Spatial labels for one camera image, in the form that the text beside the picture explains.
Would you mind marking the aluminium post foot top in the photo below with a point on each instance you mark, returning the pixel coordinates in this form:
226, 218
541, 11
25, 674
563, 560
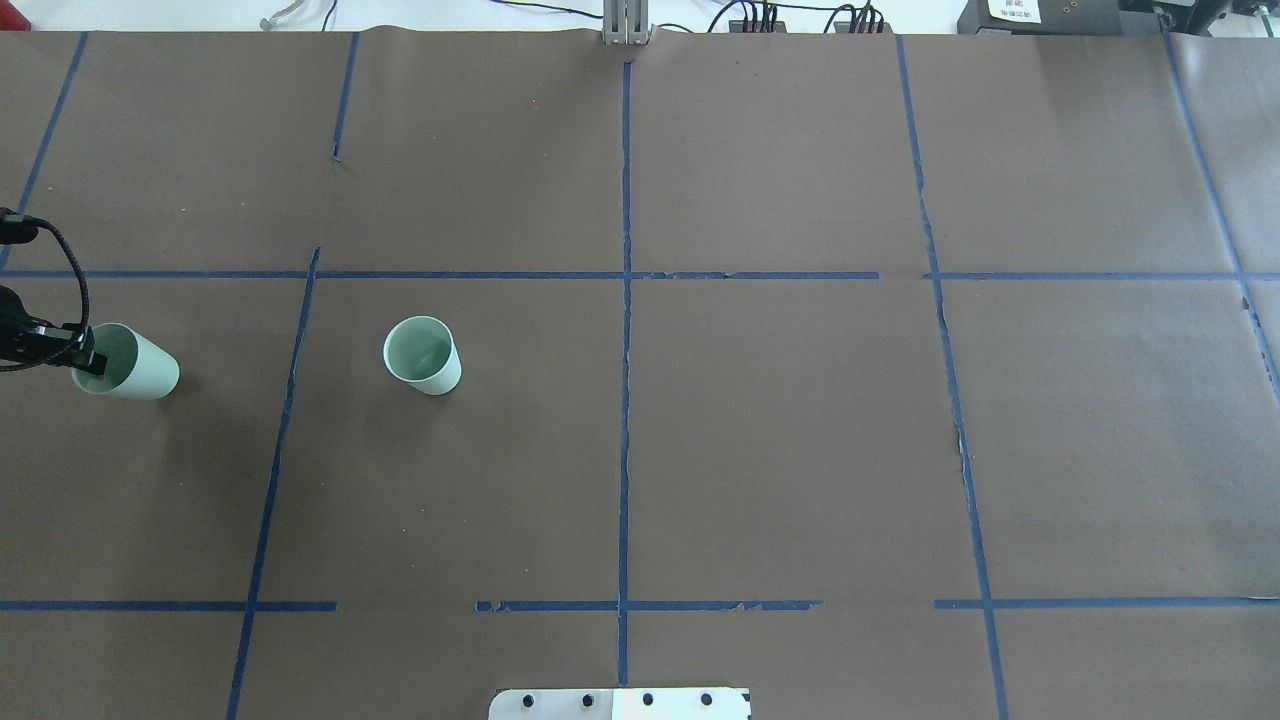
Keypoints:
626, 23

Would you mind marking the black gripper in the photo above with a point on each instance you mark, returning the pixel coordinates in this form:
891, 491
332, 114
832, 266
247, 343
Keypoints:
40, 341

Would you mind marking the light green cup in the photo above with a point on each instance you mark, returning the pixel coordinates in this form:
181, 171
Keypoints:
420, 351
135, 367

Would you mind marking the black power strip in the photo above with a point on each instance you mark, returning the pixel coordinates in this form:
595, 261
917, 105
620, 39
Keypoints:
750, 18

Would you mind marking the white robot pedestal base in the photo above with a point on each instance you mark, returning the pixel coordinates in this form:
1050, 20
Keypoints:
623, 703

